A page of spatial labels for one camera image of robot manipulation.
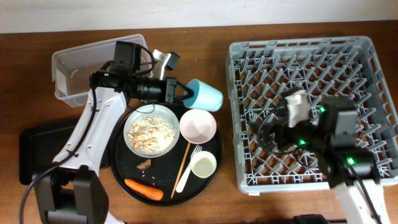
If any cream white cup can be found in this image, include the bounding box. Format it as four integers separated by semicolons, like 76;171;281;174
190;151;217;179

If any brown food scrap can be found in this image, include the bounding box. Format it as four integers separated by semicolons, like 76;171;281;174
136;159;152;170

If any grey dishwasher rack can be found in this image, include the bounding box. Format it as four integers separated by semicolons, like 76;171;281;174
226;36;397;194

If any orange carrot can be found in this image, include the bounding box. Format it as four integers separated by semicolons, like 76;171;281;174
124;179;164;201

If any grey plate with food scraps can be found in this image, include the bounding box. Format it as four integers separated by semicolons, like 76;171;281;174
123;104;180;158

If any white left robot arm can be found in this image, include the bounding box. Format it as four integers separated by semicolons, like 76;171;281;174
19;41;193;223

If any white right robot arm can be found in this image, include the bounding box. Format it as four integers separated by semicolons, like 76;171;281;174
250;94;390;223

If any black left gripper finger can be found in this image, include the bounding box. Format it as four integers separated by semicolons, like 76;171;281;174
174;95;192;103
176;83;193;94

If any wooden chopstick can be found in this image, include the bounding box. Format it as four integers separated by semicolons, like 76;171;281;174
170;142;191;198

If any round black tray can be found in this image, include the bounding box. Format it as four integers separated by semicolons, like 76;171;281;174
109;110;222;206

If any light blue cup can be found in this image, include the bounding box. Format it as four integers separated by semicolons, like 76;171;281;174
183;79;223;112

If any pink bowl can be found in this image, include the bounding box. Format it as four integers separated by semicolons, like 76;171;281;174
180;109;217;144

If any black rectangular bin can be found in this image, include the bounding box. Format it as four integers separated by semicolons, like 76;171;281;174
19;118;109;186

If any clear plastic bin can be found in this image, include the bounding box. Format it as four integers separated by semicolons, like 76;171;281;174
52;34;147;108

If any white plastic fork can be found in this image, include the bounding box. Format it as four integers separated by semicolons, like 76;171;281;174
176;145;202;193

